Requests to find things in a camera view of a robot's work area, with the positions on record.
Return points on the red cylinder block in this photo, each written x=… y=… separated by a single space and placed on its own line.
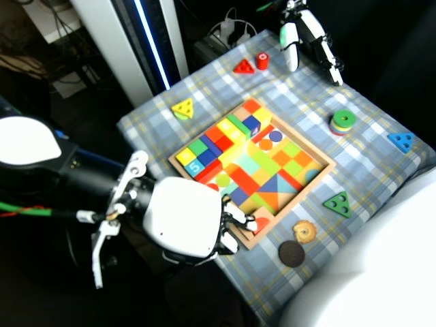
x=262 y=61

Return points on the black box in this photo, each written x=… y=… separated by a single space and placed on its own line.
x=207 y=51

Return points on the white blurred robot shell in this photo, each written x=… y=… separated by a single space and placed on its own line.
x=374 y=272

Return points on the blue plaid cloth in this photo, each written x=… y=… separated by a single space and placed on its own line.
x=218 y=85

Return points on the dark brown toy cookie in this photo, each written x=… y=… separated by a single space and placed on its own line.
x=291 y=253

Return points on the wooden tray with coloured pattern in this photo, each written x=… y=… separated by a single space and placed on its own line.
x=289 y=160

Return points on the light blue number five cube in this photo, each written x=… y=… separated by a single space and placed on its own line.
x=194 y=167

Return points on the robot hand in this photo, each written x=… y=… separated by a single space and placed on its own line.
x=184 y=218
x=310 y=24

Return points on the green triangle block with holes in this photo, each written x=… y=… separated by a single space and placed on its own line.
x=339 y=204

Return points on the blue cube with purple number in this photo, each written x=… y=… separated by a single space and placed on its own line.
x=251 y=122

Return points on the red triangle block with holes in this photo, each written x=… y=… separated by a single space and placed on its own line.
x=244 y=66

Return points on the white pillar with blue light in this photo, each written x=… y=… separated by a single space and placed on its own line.
x=112 y=44

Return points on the yellow triangle block with holes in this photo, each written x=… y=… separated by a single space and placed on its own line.
x=182 y=106

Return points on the beige toy cookie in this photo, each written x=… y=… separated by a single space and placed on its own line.
x=304 y=231

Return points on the white power strip with plugs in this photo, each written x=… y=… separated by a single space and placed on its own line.
x=233 y=30

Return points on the blue triangle block with holes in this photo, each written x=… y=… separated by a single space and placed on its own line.
x=402 y=140

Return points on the white background box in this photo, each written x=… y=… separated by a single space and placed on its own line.
x=51 y=24

